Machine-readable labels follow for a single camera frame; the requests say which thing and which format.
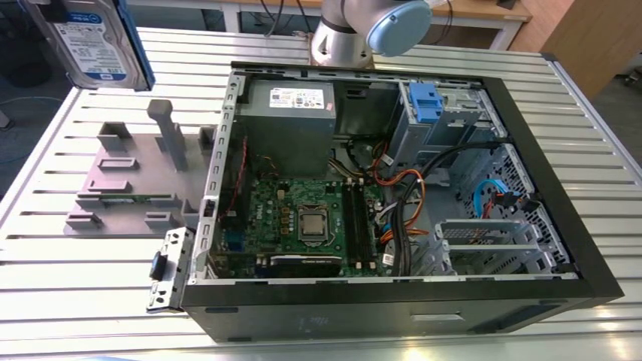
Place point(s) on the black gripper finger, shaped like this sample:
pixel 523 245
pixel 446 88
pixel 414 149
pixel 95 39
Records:
pixel 54 10

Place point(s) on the hard disk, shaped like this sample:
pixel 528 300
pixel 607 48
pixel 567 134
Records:
pixel 89 49

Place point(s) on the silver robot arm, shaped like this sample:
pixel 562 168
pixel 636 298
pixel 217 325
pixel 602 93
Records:
pixel 335 41

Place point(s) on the metal disk bay cage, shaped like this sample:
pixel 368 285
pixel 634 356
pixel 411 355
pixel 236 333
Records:
pixel 451 128

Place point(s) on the perforated metal disk bay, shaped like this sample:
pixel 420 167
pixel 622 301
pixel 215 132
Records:
pixel 480 225

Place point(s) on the black office chair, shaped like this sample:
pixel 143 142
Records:
pixel 20 71

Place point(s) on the grey parts rack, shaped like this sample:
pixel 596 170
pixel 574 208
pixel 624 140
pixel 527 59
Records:
pixel 145 176

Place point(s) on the green RAM stick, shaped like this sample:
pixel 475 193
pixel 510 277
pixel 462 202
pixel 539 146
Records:
pixel 125 198

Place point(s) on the silver power supply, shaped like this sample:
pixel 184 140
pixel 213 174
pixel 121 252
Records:
pixel 285 143

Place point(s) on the green motherboard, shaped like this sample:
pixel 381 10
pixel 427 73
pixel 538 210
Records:
pixel 265 240

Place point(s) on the silver CPU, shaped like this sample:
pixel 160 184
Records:
pixel 311 223

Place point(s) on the blue plastic bay carrier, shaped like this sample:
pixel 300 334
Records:
pixel 424 101

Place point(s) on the CPU socket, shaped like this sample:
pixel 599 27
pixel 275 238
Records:
pixel 301 240

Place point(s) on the black RAM slot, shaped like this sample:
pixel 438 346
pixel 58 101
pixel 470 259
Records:
pixel 365 222
pixel 352 222

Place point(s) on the black graphics card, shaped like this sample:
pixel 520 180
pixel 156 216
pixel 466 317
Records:
pixel 305 263

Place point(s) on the wooden top desk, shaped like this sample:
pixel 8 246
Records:
pixel 491 11

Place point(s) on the black open PC case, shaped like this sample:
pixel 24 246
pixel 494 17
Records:
pixel 351 312

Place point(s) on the wooden cabinet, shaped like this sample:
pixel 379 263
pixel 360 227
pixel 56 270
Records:
pixel 591 37

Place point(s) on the hinged metal slot bracket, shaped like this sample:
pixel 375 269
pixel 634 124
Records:
pixel 175 263

